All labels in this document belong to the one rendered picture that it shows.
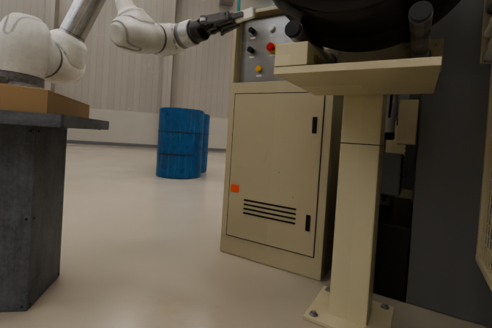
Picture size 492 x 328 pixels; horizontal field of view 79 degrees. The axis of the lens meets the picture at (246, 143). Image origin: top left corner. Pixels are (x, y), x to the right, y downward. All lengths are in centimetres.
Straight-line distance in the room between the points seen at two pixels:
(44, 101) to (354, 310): 121
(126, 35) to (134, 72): 1101
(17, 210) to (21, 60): 50
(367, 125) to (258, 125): 60
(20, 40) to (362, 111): 118
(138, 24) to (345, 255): 102
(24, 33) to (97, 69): 1103
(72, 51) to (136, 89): 1049
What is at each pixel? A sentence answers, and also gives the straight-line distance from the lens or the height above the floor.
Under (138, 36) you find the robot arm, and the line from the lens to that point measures 103.
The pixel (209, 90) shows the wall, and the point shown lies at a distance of 1178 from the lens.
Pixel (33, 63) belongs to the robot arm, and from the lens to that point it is 130.
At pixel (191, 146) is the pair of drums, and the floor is 44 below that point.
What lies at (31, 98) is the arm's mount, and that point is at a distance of 111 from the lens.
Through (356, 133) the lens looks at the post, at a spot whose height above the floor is 65.
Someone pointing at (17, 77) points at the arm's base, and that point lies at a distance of 128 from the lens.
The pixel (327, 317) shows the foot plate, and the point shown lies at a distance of 124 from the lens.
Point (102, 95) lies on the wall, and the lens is 1213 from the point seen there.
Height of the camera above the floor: 62
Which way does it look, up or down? 1 degrees down
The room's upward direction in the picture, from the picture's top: 4 degrees clockwise
